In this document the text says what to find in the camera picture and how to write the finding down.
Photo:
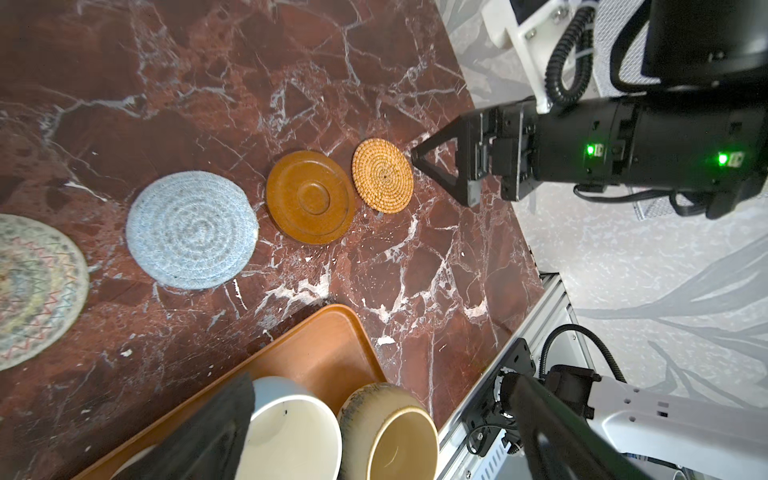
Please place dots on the cream woven zigzag coaster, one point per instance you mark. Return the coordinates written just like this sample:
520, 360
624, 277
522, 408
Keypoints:
44, 287

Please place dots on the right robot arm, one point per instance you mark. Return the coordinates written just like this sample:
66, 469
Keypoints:
688, 124

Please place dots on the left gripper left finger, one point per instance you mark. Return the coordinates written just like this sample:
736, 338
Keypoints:
209, 445

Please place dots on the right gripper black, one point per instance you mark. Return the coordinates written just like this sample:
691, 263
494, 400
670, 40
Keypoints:
494, 141

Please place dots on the orange plastic tray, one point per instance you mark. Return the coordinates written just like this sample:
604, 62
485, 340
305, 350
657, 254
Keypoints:
329, 354

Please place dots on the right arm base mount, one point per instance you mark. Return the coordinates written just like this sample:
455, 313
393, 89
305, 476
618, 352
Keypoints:
485, 417

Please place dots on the blue grey woven coaster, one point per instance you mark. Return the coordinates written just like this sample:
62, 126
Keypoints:
192, 230

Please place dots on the beige mug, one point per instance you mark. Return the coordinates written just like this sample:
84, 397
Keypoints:
387, 434

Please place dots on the white and blue mug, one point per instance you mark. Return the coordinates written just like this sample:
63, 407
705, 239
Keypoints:
292, 434

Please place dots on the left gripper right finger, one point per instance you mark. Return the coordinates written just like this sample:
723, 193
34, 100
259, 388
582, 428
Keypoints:
557, 443

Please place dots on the brown wooden coaster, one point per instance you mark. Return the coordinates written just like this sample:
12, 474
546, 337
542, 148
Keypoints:
310, 198

